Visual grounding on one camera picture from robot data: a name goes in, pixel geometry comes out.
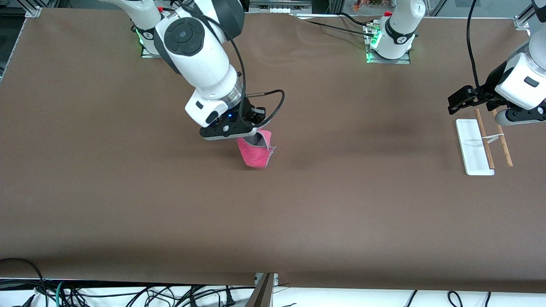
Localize pink and grey towel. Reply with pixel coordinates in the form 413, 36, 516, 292
237, 129, 277, 169

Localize orange red clutter pile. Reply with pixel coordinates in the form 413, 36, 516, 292
352, 0, 395, 11

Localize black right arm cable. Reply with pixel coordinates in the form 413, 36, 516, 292
183, 0, 285, 128

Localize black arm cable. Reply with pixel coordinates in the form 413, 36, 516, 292
467, 0, 491, 101
183, 0, 285, 128

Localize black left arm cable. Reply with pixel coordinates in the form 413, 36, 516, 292
467, 0, 491, 101

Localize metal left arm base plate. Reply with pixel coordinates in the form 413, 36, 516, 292
365, 23, 411, 64

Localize long black table cable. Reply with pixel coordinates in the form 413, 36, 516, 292
290, 14, 378, 39

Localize grey metal rail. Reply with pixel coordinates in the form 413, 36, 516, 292
250, 0, 312, 13

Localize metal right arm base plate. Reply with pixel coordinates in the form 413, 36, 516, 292
141, 43, 165, 59

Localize short black table cable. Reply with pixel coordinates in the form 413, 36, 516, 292
337, 12, 376, 27

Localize metal corner bracket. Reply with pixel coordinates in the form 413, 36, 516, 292
255, 273, 279, 287

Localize black cable tangle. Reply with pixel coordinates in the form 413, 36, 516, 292
64, 284, 256, 307

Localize thick black cable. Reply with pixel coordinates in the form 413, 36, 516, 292
0, 258, 48, 307

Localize grey plug cable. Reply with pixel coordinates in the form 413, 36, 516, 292
11, 293, 37, 307

